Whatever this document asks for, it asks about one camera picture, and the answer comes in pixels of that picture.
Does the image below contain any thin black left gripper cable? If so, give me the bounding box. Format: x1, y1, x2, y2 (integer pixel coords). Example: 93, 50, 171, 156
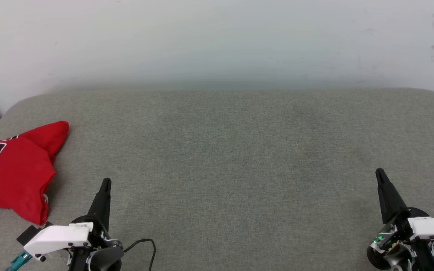
123, 239, 157, 271

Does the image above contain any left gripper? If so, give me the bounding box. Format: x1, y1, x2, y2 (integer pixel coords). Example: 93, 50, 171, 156
24, 178, 124, 271

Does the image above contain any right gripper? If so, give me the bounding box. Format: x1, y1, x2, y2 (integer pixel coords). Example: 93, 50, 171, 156
367, 168, 434, 271

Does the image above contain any left camera cable teal connector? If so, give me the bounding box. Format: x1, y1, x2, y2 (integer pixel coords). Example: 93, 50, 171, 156
5, 251, 34, 271

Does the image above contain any grey fabric sofa cushion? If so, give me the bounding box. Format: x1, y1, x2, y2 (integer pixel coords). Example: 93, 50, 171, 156
0, 88, 434, 271

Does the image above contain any red basketball jersey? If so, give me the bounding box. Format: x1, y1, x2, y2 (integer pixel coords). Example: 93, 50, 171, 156
0, 120, 70, 225

